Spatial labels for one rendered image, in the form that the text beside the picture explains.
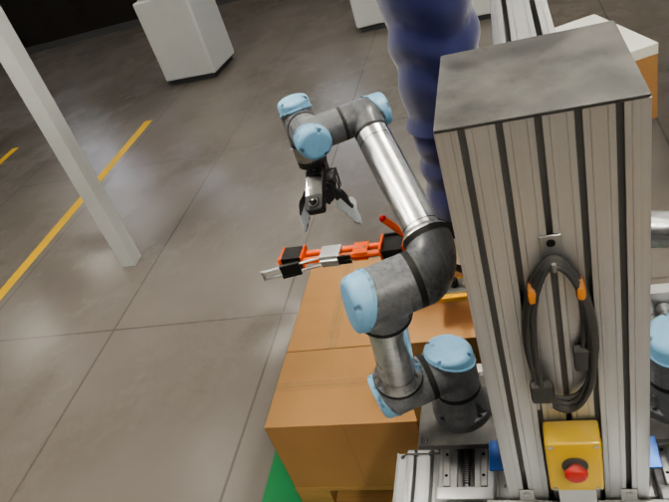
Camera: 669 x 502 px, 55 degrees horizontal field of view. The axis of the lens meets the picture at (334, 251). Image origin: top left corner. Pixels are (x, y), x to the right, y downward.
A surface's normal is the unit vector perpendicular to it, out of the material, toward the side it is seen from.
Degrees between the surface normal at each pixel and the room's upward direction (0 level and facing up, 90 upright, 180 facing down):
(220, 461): 0
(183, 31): 90
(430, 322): 0
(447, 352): 7
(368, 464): 90
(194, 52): 90
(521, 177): 90
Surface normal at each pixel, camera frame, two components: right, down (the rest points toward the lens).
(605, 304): -0.17, 0.61
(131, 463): -0.27, -0.78
